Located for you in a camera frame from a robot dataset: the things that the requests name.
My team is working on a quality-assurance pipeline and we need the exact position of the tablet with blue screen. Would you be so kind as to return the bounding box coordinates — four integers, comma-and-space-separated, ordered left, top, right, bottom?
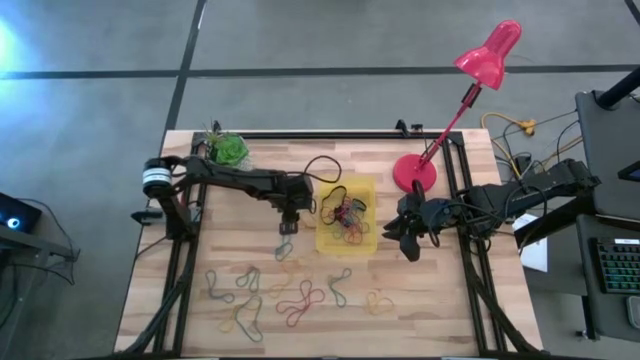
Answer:
617, 159, 640, 183

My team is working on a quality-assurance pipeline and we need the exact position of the black rubber band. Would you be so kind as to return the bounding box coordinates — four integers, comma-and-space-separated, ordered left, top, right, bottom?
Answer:
319, 185, 350, 227

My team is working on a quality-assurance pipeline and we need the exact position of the yellow translucent plastic bin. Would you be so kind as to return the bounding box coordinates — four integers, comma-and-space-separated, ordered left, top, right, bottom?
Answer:
314, 174, 378, 256

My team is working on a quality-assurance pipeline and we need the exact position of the grey computer mouse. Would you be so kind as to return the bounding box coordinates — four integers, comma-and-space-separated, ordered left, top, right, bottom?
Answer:
626, 294, 640, 329

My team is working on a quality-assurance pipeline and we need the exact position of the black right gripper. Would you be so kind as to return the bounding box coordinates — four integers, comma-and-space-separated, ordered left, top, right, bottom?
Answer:
382, 180, 466, 263

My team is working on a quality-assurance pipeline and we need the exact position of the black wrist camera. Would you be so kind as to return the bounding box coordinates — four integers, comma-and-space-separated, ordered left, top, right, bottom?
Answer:
285, 173, 316, 201
423, 198, 451, 220

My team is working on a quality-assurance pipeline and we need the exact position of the yellow floor cable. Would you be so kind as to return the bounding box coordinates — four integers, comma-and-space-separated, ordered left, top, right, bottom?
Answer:
479, 111, 585, 182

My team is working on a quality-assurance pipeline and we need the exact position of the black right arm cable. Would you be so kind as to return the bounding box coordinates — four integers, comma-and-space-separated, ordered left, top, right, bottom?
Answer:
426, 183, 547, 250

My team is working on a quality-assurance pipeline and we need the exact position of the white paper sheet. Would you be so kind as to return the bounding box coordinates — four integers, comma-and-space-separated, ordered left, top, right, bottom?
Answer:
510, 211, 550, 274

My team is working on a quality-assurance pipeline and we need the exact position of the black box with blue light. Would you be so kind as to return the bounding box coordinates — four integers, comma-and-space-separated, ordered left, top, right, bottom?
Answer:
0, 191, 44, 234

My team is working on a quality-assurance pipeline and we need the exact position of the grey metal stand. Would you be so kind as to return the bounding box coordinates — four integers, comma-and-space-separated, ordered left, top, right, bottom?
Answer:
0, 224, 82, 301

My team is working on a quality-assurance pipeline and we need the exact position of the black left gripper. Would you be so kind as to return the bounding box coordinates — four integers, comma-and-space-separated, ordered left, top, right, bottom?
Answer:
272, 189, 316, 236

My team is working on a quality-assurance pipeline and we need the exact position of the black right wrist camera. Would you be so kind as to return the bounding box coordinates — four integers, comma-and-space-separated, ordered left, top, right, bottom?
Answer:
423, 198, 451, 220

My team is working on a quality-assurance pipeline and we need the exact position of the red desk lamp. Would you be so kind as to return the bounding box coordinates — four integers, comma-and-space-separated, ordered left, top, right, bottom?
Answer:
392, 19, 524, 195

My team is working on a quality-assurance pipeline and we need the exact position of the black table clamp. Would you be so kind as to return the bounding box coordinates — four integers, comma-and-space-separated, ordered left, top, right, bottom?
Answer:
393, 118, 425, 139
130, 208, 164, 226

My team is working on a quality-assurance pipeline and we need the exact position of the dark grey side desk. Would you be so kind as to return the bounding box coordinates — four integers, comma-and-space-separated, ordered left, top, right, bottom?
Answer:
573, 88, 640, 346

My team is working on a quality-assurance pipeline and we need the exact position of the black power adapter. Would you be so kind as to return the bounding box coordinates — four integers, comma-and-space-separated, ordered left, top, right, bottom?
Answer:
513, 153, 534, 175

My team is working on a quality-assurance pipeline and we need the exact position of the black backlit keyboard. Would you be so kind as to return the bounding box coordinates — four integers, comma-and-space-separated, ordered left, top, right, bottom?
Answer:
593, 236, 640, 296

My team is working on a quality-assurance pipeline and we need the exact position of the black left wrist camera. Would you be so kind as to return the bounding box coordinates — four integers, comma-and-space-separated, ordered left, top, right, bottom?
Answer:
285, 173, 316, 201

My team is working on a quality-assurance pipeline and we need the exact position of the black pole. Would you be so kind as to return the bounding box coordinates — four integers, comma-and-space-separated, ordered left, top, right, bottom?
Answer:
596, 66, 640, 110

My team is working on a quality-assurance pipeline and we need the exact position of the succulent in white patterned pot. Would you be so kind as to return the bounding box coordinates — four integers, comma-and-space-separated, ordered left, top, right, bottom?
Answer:
202, 119, 254, 171

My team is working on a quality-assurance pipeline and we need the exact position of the black aluminium table frame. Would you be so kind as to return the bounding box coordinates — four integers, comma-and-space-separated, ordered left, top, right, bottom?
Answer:
117, 130, 541, 359

